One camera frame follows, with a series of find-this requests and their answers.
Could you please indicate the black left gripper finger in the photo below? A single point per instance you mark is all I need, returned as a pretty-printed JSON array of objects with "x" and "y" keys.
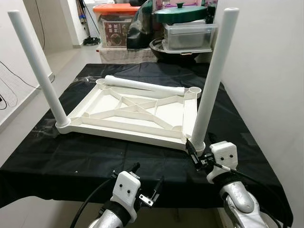
[
  {"x": 134, "y": 168},
  {"x": 157, "y": 186}
]

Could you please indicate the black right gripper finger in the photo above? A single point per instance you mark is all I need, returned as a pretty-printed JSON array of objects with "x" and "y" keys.
[
  {"x": 192, "y": 152},
  {"x": 213, "y": 138}
]

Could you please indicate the white plastic table leg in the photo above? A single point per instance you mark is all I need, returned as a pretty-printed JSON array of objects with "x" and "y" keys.
[
  {"x": 216, "y": 71},
  {"x": 35, "y": 61},
  {"x": 142, "y": 84}
]

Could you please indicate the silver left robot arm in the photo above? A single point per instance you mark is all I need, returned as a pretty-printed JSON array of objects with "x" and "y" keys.
[{"x": 111, "y": 218}]

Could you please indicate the grey tape patch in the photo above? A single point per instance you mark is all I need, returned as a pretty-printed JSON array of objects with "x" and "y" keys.
[{"x": 247, "y": 138}]

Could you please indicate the cream plastic table top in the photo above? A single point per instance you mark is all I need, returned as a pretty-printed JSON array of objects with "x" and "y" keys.
[{"x": 118, "y": 130}]

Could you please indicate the black tablecloth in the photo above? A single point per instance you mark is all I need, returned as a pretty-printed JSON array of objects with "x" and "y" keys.
[{"x": 71, "y": 161}]

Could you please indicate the black round basin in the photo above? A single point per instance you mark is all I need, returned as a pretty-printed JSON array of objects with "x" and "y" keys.
[{"x": 175, "y": 57}]

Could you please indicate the small clear tape patch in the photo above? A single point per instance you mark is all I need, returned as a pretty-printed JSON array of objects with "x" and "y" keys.
[{"x": 85, "y": 81}]

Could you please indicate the large clear tape patch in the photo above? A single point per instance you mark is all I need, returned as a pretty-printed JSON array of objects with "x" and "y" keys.
[{"x": 42, "y": 127}]

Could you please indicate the clear plastic storage container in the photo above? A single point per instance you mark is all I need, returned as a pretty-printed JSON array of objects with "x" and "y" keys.
[{"x": 190, "y": 37}]

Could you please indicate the beige patterned bench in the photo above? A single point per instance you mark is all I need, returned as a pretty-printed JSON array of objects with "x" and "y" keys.
[{"x": 123, "y": 56}]

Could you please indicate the green pot lid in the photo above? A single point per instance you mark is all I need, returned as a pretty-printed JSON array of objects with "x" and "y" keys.
[{"x": 180, "y": 14}]

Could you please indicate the black plastic bag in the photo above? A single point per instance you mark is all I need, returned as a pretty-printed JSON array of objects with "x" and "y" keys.
[{"x": 140, "y": 31}]

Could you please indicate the dark floor mop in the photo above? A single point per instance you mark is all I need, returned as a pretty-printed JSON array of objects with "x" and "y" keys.
[{"x": 90, "y": 42}]

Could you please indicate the clear box with orange lid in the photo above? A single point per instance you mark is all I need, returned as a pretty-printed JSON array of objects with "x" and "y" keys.
[{"x": 114, "y": 31}]

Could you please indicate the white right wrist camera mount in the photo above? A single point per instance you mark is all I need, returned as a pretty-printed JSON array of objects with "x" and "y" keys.
[{"x": 223, "y": 154}]

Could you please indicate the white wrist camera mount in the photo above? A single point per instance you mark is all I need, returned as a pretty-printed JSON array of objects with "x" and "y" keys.
[
  {"x": 223, "y": 154},
  {"x": 126, "y": 187}
]

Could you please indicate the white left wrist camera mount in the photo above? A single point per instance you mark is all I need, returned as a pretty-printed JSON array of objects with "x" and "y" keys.
[{"x": 126, "y": 187}]

